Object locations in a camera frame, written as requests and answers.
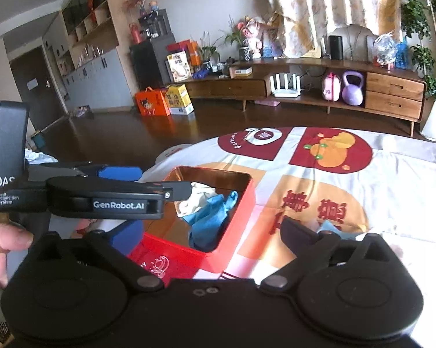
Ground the person's left hand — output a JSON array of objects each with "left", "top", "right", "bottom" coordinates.
[{"left": 0, "top": 215, "right": 34, "bottom": 287}]

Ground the floral cloth cover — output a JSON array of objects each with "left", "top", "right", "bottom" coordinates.
[{"left": 269, "top": 0, "right": 402, "bottom": 58}]

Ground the white cloth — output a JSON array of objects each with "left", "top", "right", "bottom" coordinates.
[{"left": 175, "top": 182, "right": 217, "bottom": 218}]

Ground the cereal box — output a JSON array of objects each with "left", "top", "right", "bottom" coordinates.
[{"left": 167, "top": 51, "right": 192, "bottom": 83}]

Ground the wooden TV cabinet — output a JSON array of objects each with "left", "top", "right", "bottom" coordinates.
[{"left": 185, "top": 58, "right": 426, "bottom": 131}]

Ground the tall potted green plant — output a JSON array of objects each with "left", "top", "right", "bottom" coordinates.
[{"left": 400, "top": 0, "right": 436, "bottom": 142}]

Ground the grey plastic bag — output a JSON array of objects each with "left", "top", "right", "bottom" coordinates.
[{"left": 25, "top": 148, "right": 58, "bottom": 165}]

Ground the blue cartoon face mask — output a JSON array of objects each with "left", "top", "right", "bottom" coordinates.
[{"left": 317, "top": 220, "right": 360, "bottom": 240}]

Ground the black cylinder speaker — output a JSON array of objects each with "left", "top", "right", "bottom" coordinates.
[{"left": 328, "top": 35, "right": 344, "bottom": 61}]

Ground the purple kettlebell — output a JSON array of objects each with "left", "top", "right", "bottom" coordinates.
[{"left": 342, "top": 71, "right": 364, "bottom": 107}]

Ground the white wifi router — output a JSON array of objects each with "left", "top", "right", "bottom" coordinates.
[{"left": 270, "top": 73, "right": 301, "bottom": 99}]

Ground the red square tin box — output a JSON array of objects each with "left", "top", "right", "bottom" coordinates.
[{"left": 128, "top": 166, "right": 263, "bottom": 284}]

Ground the blue cloth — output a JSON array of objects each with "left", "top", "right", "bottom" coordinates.
[{"left": 182, "top": 190, "right": 238, "bottom": 252}]

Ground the yellow carton box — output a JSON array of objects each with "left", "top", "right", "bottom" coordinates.
[{"left": 165, "top": 84, "right": 194, "bottom": 115}]

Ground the pink plush doll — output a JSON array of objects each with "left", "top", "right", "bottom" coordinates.
[{"left": 237, "top": 16, "right": 263, "bottom": 60}]

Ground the clear plastic bag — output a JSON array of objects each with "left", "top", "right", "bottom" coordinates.
[{"left": 373, "top": 32, "right": 397, "bottom": 70}]

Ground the orange gift box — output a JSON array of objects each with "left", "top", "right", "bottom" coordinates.
[{"left": 135, "top": 87, "right": 171, "bottom": 116}]

